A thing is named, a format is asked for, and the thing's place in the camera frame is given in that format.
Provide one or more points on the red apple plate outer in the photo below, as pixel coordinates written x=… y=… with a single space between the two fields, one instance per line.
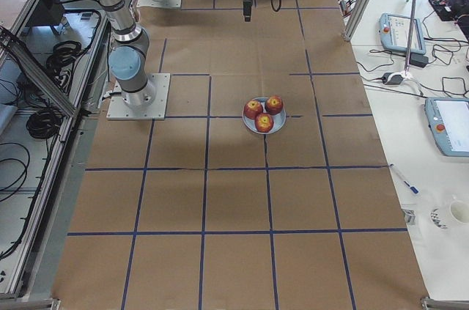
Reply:
x=274 y=105

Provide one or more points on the red apple plate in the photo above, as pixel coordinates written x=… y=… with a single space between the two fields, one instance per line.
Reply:
x=274 y=105
x=252 y=109
x=263 y=123

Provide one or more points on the red apple plate rear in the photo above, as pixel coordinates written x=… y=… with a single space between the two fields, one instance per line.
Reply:
x=252 y=109

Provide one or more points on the red apple plate front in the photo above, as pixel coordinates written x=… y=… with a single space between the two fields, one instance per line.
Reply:
x=263 y=123

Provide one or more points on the teach pendant far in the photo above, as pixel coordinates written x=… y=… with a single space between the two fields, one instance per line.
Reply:
x=394 y=33

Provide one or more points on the teach pendant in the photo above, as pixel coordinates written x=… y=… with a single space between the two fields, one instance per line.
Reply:
x=448 y=123
x=394 y=33

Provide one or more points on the green tipped reach stick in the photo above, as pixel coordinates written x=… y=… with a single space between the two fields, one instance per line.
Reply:
x=405 y=73

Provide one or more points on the teach pendant near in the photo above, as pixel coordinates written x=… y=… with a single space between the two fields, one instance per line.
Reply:
x=448 y=123

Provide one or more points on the blue white pen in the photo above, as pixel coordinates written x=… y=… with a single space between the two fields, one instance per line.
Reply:
x=400 y=175

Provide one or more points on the white mug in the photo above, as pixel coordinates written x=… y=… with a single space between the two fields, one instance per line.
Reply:
x=458 y=211

